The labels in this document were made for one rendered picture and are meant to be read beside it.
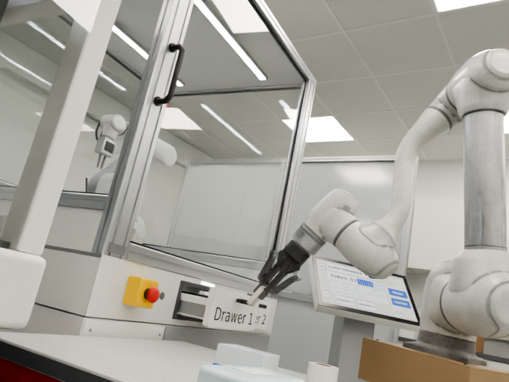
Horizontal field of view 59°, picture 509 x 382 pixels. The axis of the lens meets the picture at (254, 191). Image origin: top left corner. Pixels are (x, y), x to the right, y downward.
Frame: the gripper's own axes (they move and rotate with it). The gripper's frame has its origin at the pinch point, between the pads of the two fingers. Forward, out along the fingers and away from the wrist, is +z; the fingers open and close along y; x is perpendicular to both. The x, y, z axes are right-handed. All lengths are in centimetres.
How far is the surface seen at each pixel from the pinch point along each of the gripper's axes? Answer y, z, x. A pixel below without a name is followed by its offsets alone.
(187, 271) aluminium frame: 16.6, 8.1, 12.7
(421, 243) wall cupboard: 54, -68, -329
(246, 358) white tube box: -21.1, 3.3, 29.2
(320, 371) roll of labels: -33.2, -6.0, 22.3
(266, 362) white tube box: -24.4, 0.9, 27.4
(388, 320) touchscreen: -15, -14, -92
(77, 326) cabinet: 8, 24, 47
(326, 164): 103, -57, -171
